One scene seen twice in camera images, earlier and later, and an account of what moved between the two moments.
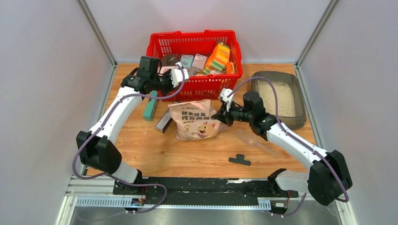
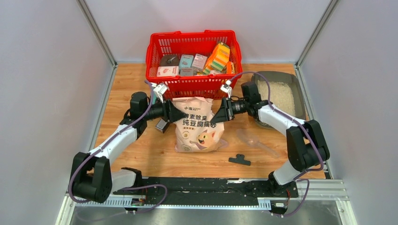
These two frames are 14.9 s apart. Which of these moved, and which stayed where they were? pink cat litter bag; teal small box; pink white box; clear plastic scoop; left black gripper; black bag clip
Moved: left black gripper; pink cat litter bag
Stayed: teal small box; clear plastic scoop; pink white box; black bag clip
